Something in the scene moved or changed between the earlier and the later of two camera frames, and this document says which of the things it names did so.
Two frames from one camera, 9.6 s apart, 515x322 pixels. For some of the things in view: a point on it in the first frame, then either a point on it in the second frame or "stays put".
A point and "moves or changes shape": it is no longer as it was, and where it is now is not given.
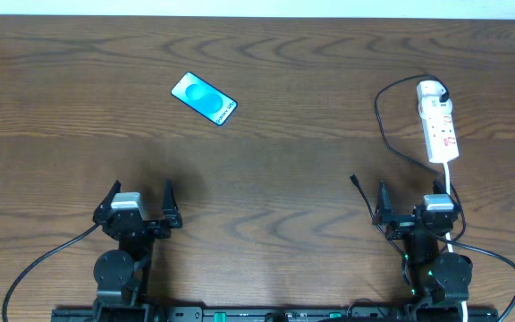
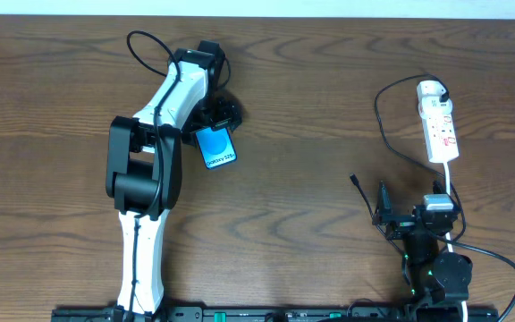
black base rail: x=275 y=314 stays put
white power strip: x=436 y=122 stays put
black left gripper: x=148 y=224 → x=221 y=121
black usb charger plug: x=443 y=97 stays put
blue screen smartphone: x=204 y=98 moves or changes shape
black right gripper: x=409 y=222 stays put
